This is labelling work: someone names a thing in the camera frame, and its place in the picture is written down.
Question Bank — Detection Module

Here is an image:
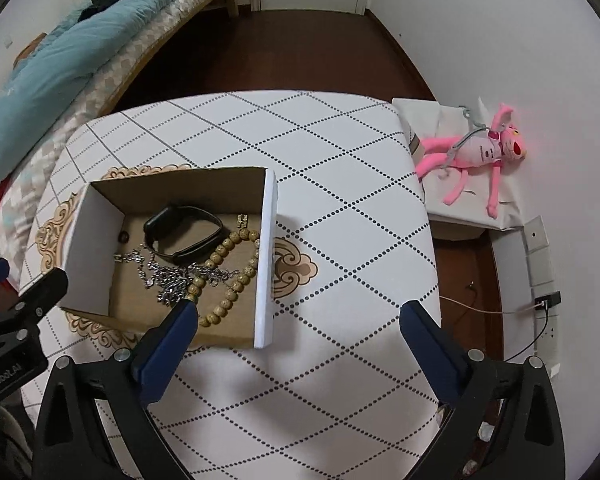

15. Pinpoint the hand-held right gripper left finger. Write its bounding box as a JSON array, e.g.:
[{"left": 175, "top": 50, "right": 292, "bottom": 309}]
[{"left": 32, "top": 300, "right": 201, "bottom": 480}]

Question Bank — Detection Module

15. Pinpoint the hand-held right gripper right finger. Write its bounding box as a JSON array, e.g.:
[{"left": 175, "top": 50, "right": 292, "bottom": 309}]
[{"left": 399, "top": 300, "right": 566, "bottom": 480}]

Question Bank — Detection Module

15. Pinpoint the thick silver chain bracelet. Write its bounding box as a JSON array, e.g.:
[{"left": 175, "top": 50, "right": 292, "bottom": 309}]
[{"left": 146, "top": 261, "right": 239, "bottom": 306}]

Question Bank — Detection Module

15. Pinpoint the thin silver chain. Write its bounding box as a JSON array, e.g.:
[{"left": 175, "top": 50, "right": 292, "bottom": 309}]
[{"left": 112, "top": 245, "right": 157, "bottom": 289}]

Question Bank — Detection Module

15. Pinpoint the wooden bead bracelet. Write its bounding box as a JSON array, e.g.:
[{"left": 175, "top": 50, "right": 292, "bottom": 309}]
[{"left": 186, "top": 213, "right": 262, "bottom": 330}]

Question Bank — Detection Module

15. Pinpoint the white cardboard box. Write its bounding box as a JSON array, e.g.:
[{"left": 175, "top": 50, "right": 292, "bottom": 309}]
[{"left": 60, "top": 166, "right": 280, "bottom": 350}]

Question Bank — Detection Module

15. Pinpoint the black smart band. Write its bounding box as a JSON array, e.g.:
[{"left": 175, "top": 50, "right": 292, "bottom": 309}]
[{"left": 143, "top": 203, "right": 225, "bottom": 265}]

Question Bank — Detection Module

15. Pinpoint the black charger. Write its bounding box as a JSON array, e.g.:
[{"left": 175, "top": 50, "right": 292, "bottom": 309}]
[{"left": 532, "top": 290, "right": 563, "bottom": 314}]

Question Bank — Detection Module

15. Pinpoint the pink plush toy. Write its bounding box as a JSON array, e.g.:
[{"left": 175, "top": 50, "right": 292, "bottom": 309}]
[{"left": 413, "top": 102, "right": 529, "bottom": 220}]

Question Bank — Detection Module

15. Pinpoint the bed with blue blanket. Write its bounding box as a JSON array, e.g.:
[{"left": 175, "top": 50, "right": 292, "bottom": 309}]
[{"left": 0, "top": 0, "right": 232, "bottom": 242}]

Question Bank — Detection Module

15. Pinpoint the white diamond pattern tablecloth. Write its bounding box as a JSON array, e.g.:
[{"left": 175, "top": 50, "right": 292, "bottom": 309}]
[{"left": 20, "top": 88, "right": 444, "bottom": 480}]

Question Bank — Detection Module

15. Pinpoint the light blue duvet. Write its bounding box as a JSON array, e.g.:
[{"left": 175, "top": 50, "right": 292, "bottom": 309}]
[{"left": 0, "top": 0, "right": 247, "bottom": 137}]

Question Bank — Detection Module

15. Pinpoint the brown wooden headboard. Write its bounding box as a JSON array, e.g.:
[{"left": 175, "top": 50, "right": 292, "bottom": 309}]
[{"left": 12, "top": 32, "right": 49, "bottom": 69}]

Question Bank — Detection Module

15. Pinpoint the thin charger cable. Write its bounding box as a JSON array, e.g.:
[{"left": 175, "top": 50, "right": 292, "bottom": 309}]
[{"left": 439, "top": 294, "right": 542, "bottom": 317}]

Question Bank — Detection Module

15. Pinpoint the white wall socket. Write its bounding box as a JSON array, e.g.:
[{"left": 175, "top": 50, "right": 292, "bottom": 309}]
[{"left": 532, "top": 305, "right": 561, "bottom": 379}]

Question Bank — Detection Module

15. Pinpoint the wall switch panel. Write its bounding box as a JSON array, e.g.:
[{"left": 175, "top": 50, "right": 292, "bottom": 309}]
[{"left": 523, "top": 215, "right": 556, "bottom": 287}]

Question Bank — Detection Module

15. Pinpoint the wooden bed frame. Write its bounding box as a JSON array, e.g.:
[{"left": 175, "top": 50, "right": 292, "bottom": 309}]
[{"left": 105, "top": 0, "right": 241, "bottom": 112}]

